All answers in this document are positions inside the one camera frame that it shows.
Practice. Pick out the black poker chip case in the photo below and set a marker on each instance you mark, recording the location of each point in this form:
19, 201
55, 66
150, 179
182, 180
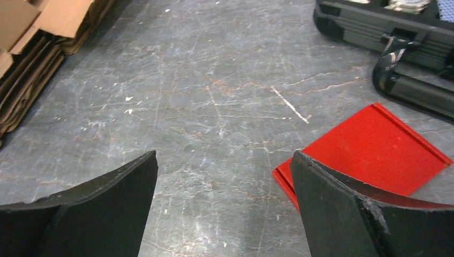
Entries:
418, 32

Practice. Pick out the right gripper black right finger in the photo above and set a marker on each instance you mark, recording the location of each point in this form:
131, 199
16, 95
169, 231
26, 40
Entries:
343, 216

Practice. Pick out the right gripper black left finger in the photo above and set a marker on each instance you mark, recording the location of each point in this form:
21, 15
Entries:
105, 216

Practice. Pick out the stack of flat brown cardboard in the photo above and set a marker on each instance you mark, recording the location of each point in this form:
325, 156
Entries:
36, 36

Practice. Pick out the red paper box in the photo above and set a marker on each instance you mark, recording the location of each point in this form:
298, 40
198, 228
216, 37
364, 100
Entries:
376, 148

